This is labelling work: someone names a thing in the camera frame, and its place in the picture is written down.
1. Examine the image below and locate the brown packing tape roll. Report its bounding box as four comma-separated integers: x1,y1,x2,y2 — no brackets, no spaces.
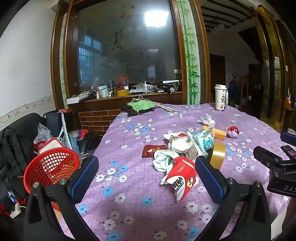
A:
210,142,226,170

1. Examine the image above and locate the orange medicine box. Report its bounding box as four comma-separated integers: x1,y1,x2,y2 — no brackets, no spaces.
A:
211,128,227,140

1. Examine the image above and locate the light blue cartoon pouch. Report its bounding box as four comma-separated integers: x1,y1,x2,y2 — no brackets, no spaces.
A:
193,128,214,153

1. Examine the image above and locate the clear plastic bag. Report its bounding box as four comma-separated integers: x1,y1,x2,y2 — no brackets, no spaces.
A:
34,123,53,144
199,114,216,128

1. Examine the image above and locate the red white packaging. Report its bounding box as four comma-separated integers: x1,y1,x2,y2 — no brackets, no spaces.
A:
161,157,199,203

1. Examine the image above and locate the crumpled pink red wrapper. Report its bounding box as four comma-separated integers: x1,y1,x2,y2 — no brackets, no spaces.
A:
226,126,239,138

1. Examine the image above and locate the red plastic mesh basket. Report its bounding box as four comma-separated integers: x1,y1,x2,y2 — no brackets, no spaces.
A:
23,147,81,212

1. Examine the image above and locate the white cartoon travel cup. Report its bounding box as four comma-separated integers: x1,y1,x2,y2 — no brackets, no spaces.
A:
215,84,229,111

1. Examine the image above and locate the red rimmed white box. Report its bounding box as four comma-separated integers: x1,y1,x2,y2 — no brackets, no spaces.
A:
38,138,63,154

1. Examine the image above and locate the torn white cardboard box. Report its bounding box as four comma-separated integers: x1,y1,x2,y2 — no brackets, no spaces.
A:
163,132,208,162

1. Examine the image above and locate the black backpack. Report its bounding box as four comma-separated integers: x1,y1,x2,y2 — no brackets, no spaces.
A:
0,127,35,200

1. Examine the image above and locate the clear plastic bag by sofa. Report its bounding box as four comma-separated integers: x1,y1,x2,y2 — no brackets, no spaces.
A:
34,123,53,144

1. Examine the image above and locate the purple floral tablecloth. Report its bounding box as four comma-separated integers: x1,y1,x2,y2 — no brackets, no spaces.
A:
76,104,285,240

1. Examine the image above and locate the dark blue tote bag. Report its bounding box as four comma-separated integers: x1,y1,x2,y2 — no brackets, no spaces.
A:
43,109,75,137

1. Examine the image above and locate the metal folding hanger rack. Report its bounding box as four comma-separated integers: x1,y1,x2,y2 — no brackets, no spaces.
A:
132,96,178,112

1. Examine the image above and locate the dark red snack packet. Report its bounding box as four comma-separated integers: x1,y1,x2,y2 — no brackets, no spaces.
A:
142,145,167,158

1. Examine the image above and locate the wooden sideboard counter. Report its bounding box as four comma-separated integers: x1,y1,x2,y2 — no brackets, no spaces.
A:
69,91,187,137

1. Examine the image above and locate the white flat box on counter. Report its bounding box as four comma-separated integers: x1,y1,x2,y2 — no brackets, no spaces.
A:
67,94,89,105

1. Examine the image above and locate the black cloth under green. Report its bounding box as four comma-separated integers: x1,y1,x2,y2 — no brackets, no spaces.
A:
121,105,155,117

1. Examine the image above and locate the bamboo painted pillar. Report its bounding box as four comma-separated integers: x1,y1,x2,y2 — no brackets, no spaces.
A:
177,0,200,105

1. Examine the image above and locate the white bucket on counter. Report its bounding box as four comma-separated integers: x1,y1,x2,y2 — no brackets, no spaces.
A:
98,85,109,98

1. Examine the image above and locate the yellow tape roll on counter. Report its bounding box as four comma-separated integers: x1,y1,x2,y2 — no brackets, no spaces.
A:
117,89,130,97

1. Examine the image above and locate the glass partition window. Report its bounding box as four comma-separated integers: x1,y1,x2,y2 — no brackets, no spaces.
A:
64,1,182,96

